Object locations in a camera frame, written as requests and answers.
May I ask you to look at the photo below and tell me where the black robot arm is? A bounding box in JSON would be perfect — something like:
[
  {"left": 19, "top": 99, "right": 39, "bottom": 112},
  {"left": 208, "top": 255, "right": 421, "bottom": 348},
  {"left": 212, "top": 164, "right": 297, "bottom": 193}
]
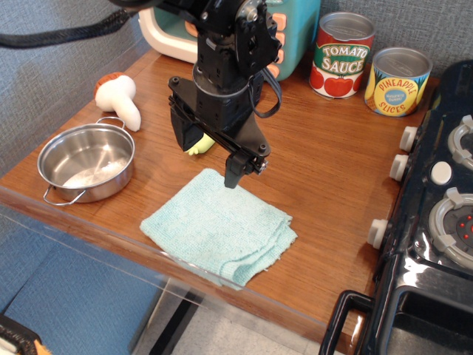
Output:
[{"left": 158, "top": 1, "right": 282, "bottom": 189}]

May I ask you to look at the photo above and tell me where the pineapple slices can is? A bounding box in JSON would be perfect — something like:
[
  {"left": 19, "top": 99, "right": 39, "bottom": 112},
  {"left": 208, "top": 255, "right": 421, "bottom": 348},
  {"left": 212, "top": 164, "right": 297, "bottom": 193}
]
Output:
[{"left": 364, "top": 47, "right": 432, "bottom": 118}]

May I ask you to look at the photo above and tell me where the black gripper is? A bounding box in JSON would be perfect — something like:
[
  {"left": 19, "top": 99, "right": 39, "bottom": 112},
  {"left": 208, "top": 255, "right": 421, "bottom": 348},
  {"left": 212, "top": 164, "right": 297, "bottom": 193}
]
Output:
[{"left": 169, "top": 76, "right": 270, "bottom": 189}]

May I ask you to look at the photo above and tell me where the teal toy microwave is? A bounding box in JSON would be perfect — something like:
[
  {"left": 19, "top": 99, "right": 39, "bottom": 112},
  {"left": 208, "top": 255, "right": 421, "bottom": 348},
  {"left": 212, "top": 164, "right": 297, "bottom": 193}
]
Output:
[{"left": 139, "top": 0, "right": 321, "bottom": 81}]

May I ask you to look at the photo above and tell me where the spoon with yellow-green handle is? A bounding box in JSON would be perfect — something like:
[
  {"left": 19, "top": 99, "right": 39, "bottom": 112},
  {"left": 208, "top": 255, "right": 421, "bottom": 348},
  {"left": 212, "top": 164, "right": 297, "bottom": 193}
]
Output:
[{"left": 186, "top": 134, "right": 215, "bottom": 156}]

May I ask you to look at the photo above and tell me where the light blue folded cloth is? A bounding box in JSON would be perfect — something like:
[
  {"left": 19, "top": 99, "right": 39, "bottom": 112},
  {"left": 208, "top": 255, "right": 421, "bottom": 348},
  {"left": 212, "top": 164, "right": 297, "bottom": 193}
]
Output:
[{"left": 140, "top": 169, "right": 297, "bottom": 290}]

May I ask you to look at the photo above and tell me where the plush white mushroom toy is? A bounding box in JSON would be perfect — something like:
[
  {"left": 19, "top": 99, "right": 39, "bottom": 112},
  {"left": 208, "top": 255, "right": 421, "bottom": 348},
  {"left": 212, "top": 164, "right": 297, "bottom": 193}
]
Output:
[{"left": 94, "top": 72, "right": 141, "bottom": 132}]

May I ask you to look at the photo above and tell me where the tomato sauce can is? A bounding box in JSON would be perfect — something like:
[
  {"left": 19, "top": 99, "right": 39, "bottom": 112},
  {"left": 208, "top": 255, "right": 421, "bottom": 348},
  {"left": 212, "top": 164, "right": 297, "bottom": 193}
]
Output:
[{"left": 310, "top": 12, "right": 375, "bottom": 98}]

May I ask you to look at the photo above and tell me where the black toy stove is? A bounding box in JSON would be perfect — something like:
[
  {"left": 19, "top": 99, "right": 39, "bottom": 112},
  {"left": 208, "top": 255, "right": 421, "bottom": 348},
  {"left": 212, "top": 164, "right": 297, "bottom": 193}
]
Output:
[{"left": 319, "top": 60, "right": 472, "bottom": 354}]

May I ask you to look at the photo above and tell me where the small stainless steel pot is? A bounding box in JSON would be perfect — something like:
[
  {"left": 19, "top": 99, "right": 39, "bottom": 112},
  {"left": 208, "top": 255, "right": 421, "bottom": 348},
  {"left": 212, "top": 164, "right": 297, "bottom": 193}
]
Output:
[{"left": 37, "top": 117, "right": 135, "bottom": 206}]

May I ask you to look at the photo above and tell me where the clear acrylic table guard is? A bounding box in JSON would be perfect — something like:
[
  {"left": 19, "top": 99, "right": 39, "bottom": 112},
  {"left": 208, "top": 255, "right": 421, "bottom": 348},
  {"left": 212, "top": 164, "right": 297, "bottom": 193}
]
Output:
[{"left": 1, "top": 191, "right": 319, "bottom": 354}]

